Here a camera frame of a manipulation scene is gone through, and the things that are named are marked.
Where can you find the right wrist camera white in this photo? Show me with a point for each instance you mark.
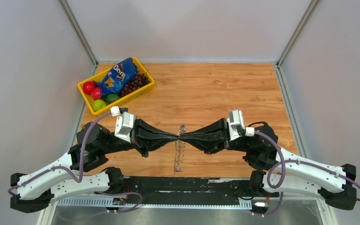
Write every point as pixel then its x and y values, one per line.
pixel 236 124

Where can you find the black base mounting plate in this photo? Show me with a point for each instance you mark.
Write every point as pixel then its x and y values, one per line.
pixel 190 191

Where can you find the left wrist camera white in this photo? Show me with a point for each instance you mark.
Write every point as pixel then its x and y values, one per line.
pixel 124 125

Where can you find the yellow plastic bin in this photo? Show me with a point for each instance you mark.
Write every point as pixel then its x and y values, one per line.
pixel 123 100

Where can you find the pink red apple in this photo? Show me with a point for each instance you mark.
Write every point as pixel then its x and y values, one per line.
pixel 96 93

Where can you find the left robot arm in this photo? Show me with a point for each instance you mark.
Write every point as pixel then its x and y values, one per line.
pixel 68 175

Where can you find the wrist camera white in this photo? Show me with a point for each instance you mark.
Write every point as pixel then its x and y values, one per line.
pixel 124 125
pixel 236 124

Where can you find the dark purple grapes bunch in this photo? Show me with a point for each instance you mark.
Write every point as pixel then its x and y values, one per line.
pixel 140 80

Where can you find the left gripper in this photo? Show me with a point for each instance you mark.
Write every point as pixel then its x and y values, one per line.
pixel 145 145

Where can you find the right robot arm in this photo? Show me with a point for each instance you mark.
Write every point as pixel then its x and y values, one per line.
pixel 275 168

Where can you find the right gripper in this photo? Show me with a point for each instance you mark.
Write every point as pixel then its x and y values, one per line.
pixel 210 145

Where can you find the dark green lime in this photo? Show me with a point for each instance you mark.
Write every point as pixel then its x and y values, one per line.
pixel 111 98

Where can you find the metal keyring holder plate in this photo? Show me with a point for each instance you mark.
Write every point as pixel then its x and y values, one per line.
pixel 180 145

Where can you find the light green apple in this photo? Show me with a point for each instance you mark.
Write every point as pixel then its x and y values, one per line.
pixel 98 105

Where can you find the blue Doritos chip bag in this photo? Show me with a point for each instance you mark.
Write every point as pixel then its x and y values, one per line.
pixel 116 78

